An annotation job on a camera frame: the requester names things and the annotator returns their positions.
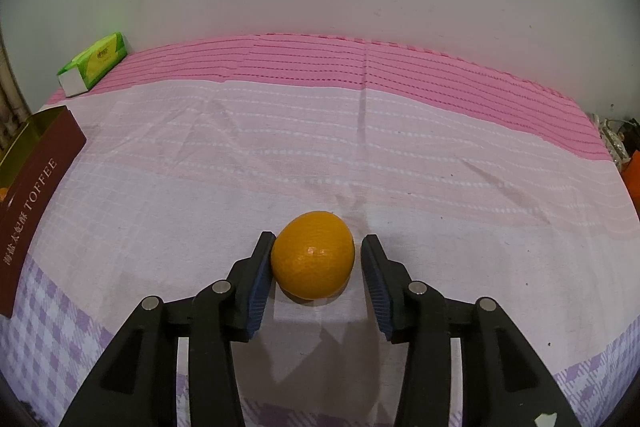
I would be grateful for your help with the dark red candy tin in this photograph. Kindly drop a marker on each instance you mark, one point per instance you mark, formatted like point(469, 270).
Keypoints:
point(35, 187)

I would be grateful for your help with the silver foil wrapper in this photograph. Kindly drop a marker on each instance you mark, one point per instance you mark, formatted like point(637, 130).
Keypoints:
point(612, 139)

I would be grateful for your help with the green tissue box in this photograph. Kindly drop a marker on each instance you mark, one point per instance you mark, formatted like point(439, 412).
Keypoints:
point(100, 59)

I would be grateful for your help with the orange plastic bag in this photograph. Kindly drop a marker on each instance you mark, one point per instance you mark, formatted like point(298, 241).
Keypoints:
point(634, 177)

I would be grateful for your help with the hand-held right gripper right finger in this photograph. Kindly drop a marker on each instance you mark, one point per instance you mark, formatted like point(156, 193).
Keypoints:
point(377, 292)

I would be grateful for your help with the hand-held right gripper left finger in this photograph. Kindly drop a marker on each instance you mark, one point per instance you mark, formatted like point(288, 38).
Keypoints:
point(260, 287)

